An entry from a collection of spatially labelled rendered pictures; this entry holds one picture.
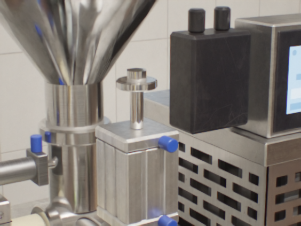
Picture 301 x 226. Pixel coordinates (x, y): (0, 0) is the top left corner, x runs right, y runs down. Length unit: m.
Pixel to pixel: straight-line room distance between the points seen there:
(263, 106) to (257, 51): 0.05
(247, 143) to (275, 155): 0.03
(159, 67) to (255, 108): 1.65
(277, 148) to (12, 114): 1.50
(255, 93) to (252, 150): 0.06
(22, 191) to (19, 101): 0.29
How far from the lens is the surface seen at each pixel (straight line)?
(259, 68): 0.66
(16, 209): 0.86
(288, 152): 0.67
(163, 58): 2.31
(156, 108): 0.79
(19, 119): 2.10
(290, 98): 0.66
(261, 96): 0.66
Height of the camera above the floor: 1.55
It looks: 15 degrees down
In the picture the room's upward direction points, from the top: straight up
